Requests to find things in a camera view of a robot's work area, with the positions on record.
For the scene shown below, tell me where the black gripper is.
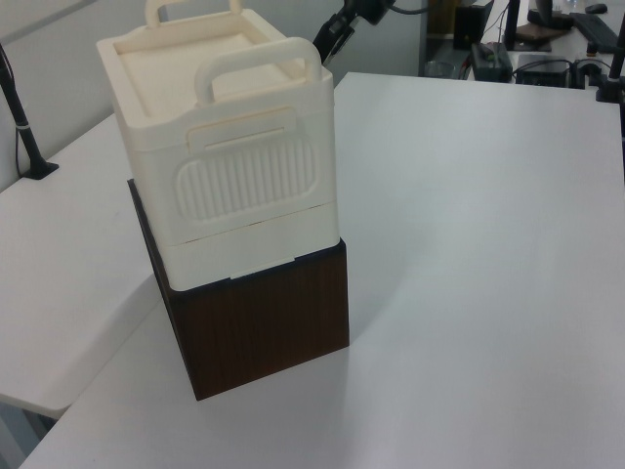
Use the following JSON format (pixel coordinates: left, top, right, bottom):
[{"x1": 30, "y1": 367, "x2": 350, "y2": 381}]
[{"x1": 312, "y1": 0, "x2": 395, "y2": 66}]

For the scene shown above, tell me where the cream plastic cabinet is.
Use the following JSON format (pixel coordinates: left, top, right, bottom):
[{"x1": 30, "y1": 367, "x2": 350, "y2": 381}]
[{"x1": 96, "y1": 0, "x2": 342, "y2": 293}]

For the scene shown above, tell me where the black upright box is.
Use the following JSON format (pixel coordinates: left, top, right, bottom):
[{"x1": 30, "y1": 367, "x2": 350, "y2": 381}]
[{"x1": 452, "y1": 0, "x2": 495, "y2": 51}]

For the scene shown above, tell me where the black monitor stand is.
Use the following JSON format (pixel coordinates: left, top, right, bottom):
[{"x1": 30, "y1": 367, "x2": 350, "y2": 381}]
[{"x1": 503, "y1": 0, "x2": 554, "y2": 53}]

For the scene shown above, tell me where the brown flat board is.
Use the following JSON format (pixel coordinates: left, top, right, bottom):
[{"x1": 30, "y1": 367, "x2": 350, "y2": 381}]
[{"x1": 516, "y1": 19, "x2": 573, "y2": 41}]

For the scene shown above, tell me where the black flat device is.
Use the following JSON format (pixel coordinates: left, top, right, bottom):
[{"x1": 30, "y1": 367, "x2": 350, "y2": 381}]
[{"x1": 512, "y1": 53, "x2": 573, "y2": 88}]

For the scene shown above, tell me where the black round stand base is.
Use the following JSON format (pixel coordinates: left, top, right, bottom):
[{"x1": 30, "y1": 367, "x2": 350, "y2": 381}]
[{"x1": 525, "y1": 0, "x2": 573, "y2": 28}]

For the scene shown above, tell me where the black keyboard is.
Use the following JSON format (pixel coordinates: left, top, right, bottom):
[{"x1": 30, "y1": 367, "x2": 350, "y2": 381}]
[{"x1": 569, "y1": 13, "x2": 622, "y2": 51}]

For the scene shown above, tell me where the dark brown wooden drawer box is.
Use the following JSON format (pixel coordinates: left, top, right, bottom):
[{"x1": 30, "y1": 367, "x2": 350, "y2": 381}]
[{"x1": 126, "y1": 177, "x2": 353, "y2": 404}]

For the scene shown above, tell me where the black clamped pole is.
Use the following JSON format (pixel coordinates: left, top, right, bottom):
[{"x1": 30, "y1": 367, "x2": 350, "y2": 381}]
[{"x1": 0, "y1": 42, "x2": 61, "y2": 182}]

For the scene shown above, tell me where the black clamp mount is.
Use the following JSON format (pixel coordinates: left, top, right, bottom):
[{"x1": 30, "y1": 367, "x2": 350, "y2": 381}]
[{"x1": 593, "y1": 28, "x2": 625, "y2": 105}]

